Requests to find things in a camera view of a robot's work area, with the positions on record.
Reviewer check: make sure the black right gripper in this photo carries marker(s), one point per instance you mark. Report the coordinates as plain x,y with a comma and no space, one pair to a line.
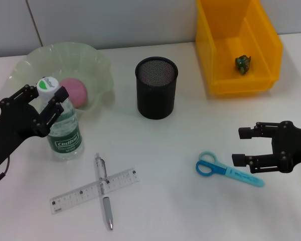
296,148

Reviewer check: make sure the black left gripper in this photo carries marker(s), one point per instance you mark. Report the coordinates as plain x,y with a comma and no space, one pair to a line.
12,125

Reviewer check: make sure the pink peach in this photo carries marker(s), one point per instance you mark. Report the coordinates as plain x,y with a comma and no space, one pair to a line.
77,94

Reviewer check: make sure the clear green-label water bottle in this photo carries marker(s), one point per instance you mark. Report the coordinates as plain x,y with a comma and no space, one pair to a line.
65,143

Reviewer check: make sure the dark green plastic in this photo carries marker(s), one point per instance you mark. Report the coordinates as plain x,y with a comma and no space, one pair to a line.
242,64

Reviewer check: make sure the blue scissors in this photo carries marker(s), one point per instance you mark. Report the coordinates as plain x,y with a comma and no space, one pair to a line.
205,167

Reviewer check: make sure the pale green glass fruit plate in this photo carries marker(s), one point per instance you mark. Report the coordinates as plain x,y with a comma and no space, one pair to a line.
90,65

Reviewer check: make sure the black mesh pen holder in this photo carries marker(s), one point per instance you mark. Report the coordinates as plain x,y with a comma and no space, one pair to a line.
156,98

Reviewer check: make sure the transparent plastic ruler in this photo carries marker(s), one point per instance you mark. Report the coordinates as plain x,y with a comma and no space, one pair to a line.
72,198

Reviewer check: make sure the silver ballpoint pen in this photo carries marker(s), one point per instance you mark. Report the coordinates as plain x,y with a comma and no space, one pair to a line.
107,208

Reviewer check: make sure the yellow plastic bin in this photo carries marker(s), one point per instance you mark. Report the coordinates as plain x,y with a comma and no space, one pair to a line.
210,50

